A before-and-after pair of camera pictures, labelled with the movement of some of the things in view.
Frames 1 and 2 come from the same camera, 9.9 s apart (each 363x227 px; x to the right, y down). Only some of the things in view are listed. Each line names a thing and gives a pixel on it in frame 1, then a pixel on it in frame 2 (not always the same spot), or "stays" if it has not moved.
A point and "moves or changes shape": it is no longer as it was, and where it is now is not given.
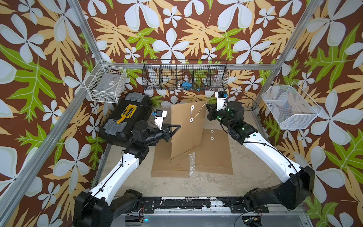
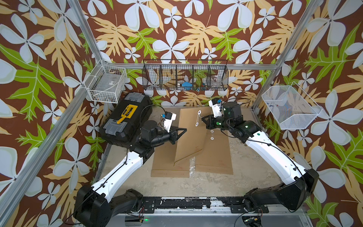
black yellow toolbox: x=117 y=129 stays
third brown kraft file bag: x=161 y=165 stays
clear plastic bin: x=292 y=108 stays
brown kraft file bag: x=191 y=117 moves or changes shape
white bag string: x=199 y=111 -> x=199 y=113
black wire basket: x=185 y=74 stays
